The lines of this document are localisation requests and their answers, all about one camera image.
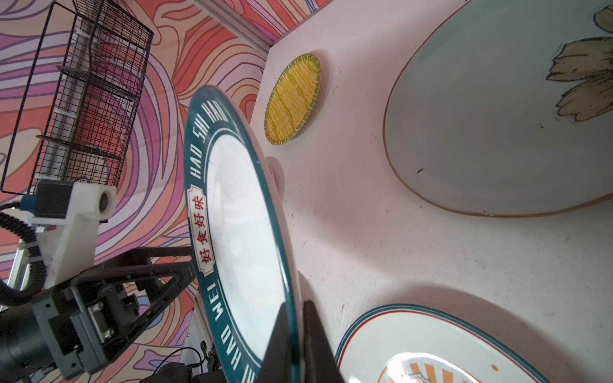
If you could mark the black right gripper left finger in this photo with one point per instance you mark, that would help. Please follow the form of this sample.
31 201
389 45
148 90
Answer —
276 366

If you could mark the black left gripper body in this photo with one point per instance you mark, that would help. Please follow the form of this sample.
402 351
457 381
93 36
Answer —
89 321

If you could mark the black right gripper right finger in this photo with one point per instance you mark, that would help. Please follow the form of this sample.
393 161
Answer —
320 365

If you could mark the large orange sunburst plate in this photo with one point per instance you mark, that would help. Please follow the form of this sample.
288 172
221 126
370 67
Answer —
412 343

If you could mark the green rim lettered plate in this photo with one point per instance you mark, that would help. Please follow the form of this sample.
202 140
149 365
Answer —
238 236

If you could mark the yellow green woven tray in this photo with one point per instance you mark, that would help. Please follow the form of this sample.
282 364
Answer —
292 99

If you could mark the light blue flower plate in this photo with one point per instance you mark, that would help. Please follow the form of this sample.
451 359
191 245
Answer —
505 110

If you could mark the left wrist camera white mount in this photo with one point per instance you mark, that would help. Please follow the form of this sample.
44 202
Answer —
67 217

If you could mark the black wire basket left wall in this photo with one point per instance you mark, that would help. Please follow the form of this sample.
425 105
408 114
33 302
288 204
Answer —
72 73

